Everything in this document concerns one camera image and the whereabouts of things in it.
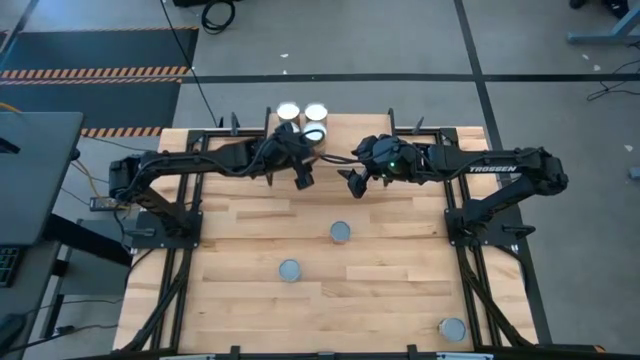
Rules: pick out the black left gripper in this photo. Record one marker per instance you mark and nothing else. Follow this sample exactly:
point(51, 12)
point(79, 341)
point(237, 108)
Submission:
point(302, 177)

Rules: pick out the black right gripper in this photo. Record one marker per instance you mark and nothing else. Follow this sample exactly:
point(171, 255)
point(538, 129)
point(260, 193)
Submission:
point(367, 150)

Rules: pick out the can with shiny lid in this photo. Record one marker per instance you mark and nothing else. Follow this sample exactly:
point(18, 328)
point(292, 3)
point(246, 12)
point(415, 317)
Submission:
point(316, 112)

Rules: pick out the peaches can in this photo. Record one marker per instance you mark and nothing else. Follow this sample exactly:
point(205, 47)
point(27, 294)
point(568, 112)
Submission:
point(288, 112)

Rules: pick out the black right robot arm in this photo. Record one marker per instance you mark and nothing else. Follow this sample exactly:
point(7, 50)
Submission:
point(500, 162)

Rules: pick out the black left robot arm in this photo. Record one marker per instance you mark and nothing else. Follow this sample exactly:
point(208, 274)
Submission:
point(200, 159)

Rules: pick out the oranges can with teal label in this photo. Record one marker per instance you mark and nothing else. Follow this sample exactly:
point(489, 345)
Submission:
point(340, 231)

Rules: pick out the black table clamp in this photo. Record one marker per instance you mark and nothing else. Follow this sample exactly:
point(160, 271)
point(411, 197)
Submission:
point(417, 127)
point(234, 125)

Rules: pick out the fresh sliced carrots can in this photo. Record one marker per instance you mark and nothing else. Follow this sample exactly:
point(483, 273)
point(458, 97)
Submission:
point(289, 269)

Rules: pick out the large red corn can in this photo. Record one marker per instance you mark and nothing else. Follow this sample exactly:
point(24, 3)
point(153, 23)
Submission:
point(452, 329)

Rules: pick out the black USB hub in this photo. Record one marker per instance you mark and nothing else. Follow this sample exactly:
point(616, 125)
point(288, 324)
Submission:
point(104, 203)

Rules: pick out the black hazard-striped floor mat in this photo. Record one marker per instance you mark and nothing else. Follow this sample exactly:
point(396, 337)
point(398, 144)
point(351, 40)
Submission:
point(100, 47)
point(100, 105)

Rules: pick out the black desk base beam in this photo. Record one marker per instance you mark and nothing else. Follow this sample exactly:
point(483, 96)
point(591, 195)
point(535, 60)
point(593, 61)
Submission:
point(90, 240)

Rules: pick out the grey desk top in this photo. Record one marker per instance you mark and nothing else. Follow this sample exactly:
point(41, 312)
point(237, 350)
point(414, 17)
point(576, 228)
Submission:
point(35, 175)

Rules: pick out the grey metal table foot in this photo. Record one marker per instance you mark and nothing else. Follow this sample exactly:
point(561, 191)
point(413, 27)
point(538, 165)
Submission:
point(600, 39)

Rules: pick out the small black device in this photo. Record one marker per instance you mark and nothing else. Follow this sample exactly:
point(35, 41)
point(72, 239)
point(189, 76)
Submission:
point(7, 146)

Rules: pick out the person's black shoe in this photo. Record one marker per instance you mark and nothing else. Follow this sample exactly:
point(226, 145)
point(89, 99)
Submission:
point(615, 7)

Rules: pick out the dark grey side desk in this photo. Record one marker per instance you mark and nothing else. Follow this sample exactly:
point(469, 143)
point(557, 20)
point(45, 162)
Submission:
point(30, 300)

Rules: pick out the backlit keyboard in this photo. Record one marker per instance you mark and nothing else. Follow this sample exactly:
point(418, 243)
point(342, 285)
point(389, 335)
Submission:
point(7, 267)

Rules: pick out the black computer mouse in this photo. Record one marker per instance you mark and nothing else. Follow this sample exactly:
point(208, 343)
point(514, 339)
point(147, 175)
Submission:
point(11, 329)

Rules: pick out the wooden shelf with black frame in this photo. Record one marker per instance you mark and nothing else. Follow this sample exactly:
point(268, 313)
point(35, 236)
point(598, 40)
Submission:
point(350, 127)

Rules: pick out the black aluminium rig frame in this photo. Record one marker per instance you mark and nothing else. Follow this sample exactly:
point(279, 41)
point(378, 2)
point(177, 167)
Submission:
point(215, 133)

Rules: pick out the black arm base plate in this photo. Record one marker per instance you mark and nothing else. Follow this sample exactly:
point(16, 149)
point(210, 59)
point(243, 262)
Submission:
point(150, 240)
point(457, 239)

